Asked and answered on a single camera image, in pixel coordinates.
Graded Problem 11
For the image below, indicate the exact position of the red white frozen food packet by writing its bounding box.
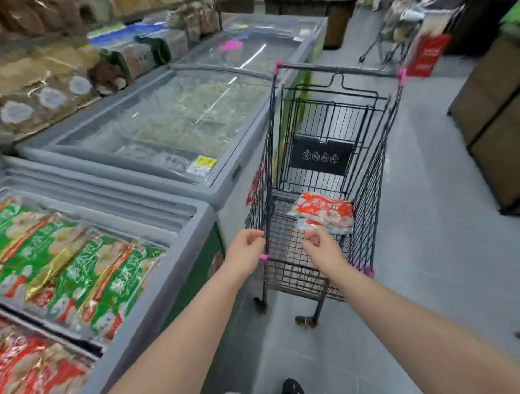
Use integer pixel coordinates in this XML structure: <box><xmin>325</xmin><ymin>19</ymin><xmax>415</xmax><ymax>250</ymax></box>
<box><xmin>287</xmin><ymin>190</ymin><xmax>355</xmax><ymax>235</ymax></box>

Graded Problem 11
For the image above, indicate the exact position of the black wire shopping cart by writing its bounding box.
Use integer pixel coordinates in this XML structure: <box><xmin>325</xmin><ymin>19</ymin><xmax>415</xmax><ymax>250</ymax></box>
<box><xmin>245</xmin><ymin>61</ymin><xmax>407</xmax><ymax>329</ymax></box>

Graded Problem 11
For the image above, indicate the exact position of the row of green frozen packets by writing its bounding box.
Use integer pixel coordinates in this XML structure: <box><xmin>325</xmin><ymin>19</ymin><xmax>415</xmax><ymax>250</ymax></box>
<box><xmin>0</xmin><ymin>197</ymin><xmax>166</xmax><ymax>343</ymax></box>

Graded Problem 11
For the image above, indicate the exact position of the shelf of brown packaged goods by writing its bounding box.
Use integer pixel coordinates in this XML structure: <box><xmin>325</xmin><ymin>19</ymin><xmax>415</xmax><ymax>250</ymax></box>
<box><xmin>0</xmin><ymin>0</ymin><xmax>220</xmax><ymax>143</ymax></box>

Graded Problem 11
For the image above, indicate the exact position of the yellow price label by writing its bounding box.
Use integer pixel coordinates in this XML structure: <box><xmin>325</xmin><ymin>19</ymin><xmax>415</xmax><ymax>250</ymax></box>
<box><xmin>188</xmin><ymin>155</ymin><xmax>218</xmax><ymax>177</ymax></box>

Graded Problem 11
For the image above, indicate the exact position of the person's left forearm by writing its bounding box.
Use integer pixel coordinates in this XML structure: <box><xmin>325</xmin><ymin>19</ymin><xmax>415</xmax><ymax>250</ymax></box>
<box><xmin>108</xmin><ymin>262</ymin><xmax>269</xmax><ymax>394</ymax></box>

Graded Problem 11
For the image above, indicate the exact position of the person's right forearm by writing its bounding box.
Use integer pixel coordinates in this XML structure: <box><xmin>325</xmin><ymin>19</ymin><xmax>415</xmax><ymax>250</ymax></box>
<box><xmin>325</xmin><ymin>260</ymin><xmax>520</xmax><ymax>394</ymax></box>

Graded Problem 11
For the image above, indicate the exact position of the row of green edged packets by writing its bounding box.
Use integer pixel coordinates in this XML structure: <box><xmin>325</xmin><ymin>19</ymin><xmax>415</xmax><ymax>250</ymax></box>
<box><xmin>99</xmin><ymin>30</ymin><xmax>191</xmax><ymax>80</ymax></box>

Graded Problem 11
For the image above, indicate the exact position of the grey chest freezer glass lid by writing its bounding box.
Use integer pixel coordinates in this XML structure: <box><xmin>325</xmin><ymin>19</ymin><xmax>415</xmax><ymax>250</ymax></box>
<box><xmin>16</xmin><ymin>61</ymin><xmax>282</xmax><ymax>212</ymax></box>

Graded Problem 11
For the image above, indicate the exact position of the person's left hand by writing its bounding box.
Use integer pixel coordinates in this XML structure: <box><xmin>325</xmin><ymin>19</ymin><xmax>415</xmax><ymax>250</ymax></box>
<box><xmin>224</xmin><ymin>229</ymin><xmax>267</xmax><ymax>281</ymax></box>

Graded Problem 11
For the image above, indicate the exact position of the grey chest freezer pink tag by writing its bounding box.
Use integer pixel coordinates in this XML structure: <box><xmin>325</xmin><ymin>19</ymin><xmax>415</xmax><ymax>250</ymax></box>
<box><xmin>175</xmin><ymin>14</ymin><xmax>328</xmax><ymax>84</ymax></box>

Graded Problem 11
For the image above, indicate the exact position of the red sign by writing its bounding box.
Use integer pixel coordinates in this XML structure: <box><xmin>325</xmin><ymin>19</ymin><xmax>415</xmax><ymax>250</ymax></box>
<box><xmin>406</xmin><ymin>33</ymin><xmax>452</xmax><ymax>78</ymax></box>

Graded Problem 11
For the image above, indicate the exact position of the grey chest freezer open top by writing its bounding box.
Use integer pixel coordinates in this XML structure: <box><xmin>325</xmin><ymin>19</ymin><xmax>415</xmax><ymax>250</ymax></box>
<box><xmin>0</xmin><ymin>156</ymin><xmax>226</xmax><ymax>394</ymax></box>

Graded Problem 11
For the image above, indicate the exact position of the brown wooden display stand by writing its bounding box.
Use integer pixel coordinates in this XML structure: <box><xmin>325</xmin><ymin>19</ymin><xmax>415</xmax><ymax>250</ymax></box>
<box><xmin>448</xmin><ymin>32</ymin><xmax>520</xmax><ymax>216</ymax></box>

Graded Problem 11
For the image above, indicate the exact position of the silver shopping cart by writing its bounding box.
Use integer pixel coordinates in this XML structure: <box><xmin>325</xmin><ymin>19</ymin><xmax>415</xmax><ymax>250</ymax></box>
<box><xmin>359</xmin><ymin>0</ymin><xmax>437</xmax><ymax>67</ymax></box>

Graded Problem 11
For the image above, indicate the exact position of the row of red frozen packets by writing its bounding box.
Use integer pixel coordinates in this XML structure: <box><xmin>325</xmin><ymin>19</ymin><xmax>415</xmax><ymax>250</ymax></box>
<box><xmin>0</xmin><ymin>319</ymin><xmax>92</xmax><ymax>394</ymax></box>

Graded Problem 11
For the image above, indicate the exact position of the person's right hand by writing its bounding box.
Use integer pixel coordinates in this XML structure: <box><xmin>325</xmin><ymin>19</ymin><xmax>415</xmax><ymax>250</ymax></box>
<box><xmin>302</xmin><ymin>228</ymin><xmax>350</xmax><ymax>281</ymax></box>

